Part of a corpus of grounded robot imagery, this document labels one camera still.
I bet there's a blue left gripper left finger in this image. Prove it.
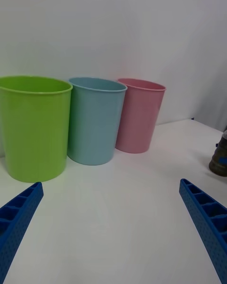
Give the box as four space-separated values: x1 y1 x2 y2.
0 181 44 284

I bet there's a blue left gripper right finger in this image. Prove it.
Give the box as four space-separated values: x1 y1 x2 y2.
179 178 227 284

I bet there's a pink plastic waste bin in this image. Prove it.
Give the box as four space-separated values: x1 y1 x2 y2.
115 78 167 154

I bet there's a green plastic waste bin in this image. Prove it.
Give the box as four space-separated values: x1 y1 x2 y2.
0 75 73 183

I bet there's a dark bottle with blue label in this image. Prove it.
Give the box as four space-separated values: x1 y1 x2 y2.
209 128 227 177

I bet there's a pale blue plastic waste bin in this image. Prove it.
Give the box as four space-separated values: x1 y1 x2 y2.
67 77 128 166

